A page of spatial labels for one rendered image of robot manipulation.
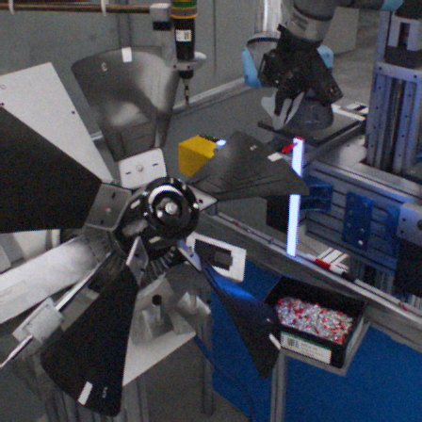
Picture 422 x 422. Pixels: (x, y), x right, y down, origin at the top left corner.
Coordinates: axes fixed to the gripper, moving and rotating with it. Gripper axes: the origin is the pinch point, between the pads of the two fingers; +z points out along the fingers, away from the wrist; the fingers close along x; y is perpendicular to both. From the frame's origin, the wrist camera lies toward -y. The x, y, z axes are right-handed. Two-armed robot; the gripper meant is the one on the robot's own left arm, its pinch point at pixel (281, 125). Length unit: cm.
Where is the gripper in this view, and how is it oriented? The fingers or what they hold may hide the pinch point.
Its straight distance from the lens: 126.9
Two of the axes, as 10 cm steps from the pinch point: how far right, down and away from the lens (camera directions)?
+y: -6.7, -6.0, 4.4
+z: -2.2, 7.2, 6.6
